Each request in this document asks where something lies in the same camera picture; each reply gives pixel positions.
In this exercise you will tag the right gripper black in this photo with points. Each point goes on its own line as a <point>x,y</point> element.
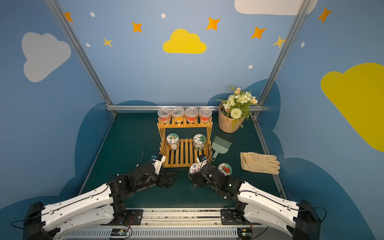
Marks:
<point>199,176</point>

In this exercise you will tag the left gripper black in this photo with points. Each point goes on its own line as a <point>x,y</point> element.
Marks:
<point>160,177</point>

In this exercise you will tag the large jar purple flower lid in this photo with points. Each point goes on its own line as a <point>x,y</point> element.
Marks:
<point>195,168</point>

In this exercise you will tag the large jar red strawberry lid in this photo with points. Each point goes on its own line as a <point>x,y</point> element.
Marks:
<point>226,169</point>

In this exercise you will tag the bamboo two-tier shelf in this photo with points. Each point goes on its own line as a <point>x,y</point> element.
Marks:
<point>186,154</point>

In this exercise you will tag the large jar green leaf lid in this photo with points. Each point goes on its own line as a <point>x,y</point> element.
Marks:
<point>199,142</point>

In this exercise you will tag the large jar orange flower lid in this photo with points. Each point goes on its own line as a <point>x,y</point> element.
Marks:
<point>173,141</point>

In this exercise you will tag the small clear jar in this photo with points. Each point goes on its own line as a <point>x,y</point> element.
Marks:
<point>205,114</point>
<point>178,114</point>
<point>191,114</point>
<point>165,115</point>

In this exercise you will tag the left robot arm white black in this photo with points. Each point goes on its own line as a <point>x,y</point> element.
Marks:
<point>101,206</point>

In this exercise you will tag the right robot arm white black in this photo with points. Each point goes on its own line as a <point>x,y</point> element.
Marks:
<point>298,220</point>

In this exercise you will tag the pink ribbed flower pot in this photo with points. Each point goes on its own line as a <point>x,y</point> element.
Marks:
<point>227,124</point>

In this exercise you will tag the right green circuit board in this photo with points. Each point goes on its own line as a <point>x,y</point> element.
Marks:
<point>244,233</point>

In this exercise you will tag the green circuit board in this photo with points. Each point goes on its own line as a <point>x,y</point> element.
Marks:
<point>119,233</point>
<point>244,233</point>

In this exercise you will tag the left green circuit board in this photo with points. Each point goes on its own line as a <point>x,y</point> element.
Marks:
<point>119,233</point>

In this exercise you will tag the beige work gloves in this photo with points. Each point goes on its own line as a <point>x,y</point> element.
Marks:
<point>259,163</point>

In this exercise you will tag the white green artificial flowers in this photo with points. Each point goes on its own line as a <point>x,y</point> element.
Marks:
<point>237,106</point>

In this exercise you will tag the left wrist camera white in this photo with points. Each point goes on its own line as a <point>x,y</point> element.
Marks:
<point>157,161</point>

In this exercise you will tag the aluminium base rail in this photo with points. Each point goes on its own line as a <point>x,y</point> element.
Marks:
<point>168,223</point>

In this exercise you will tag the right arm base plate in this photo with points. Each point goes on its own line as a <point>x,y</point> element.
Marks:
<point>229,216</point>

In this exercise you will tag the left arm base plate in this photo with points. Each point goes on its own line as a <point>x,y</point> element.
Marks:
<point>132,217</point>

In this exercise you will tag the right aluminium frame post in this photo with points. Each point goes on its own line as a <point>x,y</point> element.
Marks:
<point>291,36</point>

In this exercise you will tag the aluminium frame post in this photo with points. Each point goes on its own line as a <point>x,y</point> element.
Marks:
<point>59,14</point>
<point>291,36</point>

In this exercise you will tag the left aluminium frame post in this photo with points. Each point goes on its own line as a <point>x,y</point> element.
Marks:
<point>59,14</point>

